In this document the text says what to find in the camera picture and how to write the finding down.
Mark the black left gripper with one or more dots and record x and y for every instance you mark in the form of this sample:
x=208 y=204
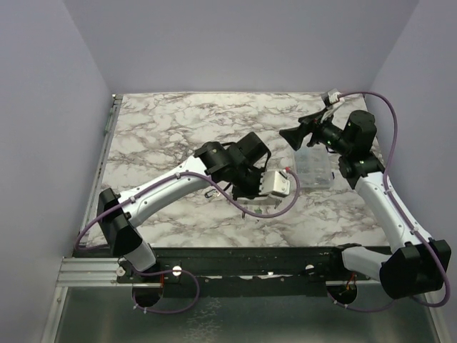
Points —
x=253 y=193

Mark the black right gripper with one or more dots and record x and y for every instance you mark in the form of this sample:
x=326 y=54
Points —
x=313 y=127

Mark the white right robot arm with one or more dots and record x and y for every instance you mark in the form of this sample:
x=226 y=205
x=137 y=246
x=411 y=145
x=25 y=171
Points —
x=417 y=261

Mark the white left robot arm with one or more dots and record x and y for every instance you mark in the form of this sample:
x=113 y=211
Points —
x=214 y=162

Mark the clear plastic box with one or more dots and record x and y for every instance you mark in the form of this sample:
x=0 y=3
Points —
x=313 y=168

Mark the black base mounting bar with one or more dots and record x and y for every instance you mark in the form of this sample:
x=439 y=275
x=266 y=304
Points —
x=239 y=272

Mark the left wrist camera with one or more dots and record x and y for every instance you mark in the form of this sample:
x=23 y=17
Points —
x=275 y=183

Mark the aluminium table edge rail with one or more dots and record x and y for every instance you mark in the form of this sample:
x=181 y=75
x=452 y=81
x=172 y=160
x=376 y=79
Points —
x=60 y=292

